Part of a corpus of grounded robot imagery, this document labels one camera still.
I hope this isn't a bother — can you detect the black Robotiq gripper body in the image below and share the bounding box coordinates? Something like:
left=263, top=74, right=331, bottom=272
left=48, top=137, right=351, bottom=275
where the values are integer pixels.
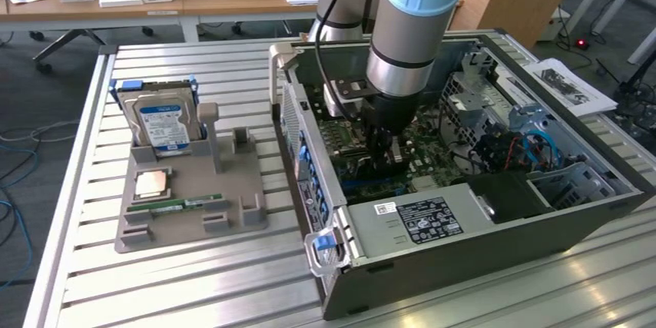
left=361, top=93, right=420, bottom=134

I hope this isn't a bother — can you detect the green expansion card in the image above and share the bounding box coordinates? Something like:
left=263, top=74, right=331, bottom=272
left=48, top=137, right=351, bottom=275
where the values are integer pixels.
left=331, top=142, right=409, bottom=184

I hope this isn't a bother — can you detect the CPU socket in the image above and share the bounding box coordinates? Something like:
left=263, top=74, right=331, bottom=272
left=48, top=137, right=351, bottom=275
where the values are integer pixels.
left=347, top=122, right=371, bottom=151

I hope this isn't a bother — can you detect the green motherboard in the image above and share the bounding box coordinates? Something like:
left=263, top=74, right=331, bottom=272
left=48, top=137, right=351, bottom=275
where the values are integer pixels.
left=312, top=93, right=472, bottom=204

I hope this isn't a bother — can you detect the blue expansion slot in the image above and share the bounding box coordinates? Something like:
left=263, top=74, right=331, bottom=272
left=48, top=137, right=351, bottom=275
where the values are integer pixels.
left=340, top=177, right=392, bottom=188

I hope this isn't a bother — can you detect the perforated metal drive cage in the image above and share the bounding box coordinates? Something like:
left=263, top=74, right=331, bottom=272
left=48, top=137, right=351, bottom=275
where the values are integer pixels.
left=439, top=49, right=513, bottom=144

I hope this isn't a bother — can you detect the grey power supply unit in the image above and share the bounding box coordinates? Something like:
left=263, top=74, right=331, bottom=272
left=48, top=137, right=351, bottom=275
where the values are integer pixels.
left=347, top=184, right=499, bottom=260

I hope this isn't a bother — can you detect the blue case latch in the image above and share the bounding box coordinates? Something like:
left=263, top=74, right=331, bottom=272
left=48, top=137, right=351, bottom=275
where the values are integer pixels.
left=312, top=236, right=335, bottom=263

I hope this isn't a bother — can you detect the open grey PC case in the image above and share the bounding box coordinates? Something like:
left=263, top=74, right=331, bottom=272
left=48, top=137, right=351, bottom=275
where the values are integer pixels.
left=268, top=34, right=645, bottom=321

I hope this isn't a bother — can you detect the printed paper manual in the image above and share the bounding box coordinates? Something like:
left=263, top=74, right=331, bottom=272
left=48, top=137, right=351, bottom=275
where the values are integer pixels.
left=499, top=58, right=620, bottom=118

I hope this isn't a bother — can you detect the green RAM stick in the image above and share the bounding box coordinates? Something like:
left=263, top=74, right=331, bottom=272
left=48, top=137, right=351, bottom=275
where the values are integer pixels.
left=127, top=194, right=225, bottom=213

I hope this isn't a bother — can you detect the hard disk in blue caddy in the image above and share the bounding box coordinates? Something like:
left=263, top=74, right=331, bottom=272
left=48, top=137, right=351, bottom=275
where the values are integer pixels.
left=108, top=76, right=205, bottom=159

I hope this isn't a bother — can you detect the copper-topped CPU chip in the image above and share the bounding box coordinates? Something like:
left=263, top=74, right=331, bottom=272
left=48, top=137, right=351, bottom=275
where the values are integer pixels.
left=132, top=169, right=175, bottom=201

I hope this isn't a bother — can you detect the grey plastic parts rack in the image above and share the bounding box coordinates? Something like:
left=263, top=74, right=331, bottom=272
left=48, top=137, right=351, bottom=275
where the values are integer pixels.
left=113, top=101, right=268, bottom=254

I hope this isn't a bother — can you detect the black equipment stand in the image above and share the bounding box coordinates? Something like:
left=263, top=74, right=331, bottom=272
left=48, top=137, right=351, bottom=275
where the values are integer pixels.
left=612, top=28, right=656, bottom=131

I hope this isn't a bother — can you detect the black wheeled desk leg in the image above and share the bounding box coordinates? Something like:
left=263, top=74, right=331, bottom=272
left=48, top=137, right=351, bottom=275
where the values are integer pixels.
left=31, top=28, right=107, bottom=74

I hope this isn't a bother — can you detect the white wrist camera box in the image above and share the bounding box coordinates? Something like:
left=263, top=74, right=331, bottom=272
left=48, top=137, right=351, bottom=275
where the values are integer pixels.
left=325, top=89, right=363, bottom=118

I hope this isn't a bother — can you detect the black wire bundle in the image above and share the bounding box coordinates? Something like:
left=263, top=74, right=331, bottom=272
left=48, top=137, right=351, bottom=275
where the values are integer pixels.
left=471, top=131, right=529, bottom=174

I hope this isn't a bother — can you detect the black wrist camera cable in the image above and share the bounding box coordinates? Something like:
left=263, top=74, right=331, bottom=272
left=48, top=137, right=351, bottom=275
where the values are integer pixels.
left=313, top=0, right=360, bottom=121

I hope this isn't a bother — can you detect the red wire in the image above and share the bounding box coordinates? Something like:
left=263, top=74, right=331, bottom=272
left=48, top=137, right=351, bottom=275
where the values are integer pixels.
left=504, top=134, right=520, bottom=170

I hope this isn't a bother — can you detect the blue data wire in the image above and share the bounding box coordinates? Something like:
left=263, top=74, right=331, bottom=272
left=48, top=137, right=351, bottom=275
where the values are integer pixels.
left=521, top=130, right=565, bottom=171

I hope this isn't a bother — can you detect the silver disk bay bracket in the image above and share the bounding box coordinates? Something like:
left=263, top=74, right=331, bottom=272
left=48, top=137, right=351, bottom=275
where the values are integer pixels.
left=525, top=161, right=616, bottom=212

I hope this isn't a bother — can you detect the white floor cable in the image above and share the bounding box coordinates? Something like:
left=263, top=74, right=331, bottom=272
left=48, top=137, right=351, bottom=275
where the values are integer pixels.
left=0, top=120, right=77, bottom=143

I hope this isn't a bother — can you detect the blue floor cable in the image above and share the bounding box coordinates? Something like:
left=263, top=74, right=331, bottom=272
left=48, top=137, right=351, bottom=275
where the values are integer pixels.
left=0, top=143, right=43, bottom=290

